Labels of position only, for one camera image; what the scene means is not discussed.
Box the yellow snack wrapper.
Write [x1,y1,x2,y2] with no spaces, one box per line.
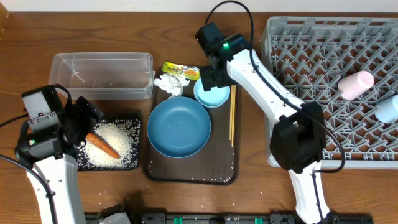
[162,62,200,80]

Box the clear plastic bin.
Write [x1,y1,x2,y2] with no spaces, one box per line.
[49,52,155,100]

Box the pink plastic cup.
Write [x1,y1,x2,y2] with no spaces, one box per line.
[338,70,374,100]

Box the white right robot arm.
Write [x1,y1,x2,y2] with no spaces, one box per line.
[195,32,330,223]

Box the small light blue saucer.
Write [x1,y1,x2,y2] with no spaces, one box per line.
[193,78,230,108]

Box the grey dishwasher rack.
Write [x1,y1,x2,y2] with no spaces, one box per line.
[261,17,397,169]

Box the orange carrot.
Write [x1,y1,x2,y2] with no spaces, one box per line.
[86,133,120,159]

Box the light blue plastic cup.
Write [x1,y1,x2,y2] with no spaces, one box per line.
[375,95,398,124]

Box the large dark blue plate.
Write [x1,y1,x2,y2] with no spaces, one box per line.
[147,96,211,159]

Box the dark brown serving tray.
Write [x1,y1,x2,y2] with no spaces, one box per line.
[146,80,239,185]

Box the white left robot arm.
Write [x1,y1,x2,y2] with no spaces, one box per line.
[16,93,103,223]

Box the crumpled white tissue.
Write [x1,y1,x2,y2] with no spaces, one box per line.
[154,73,190,98]

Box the wooden chopstick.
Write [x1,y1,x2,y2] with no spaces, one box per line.
[231,85,236,147]
[229,85,234,140]

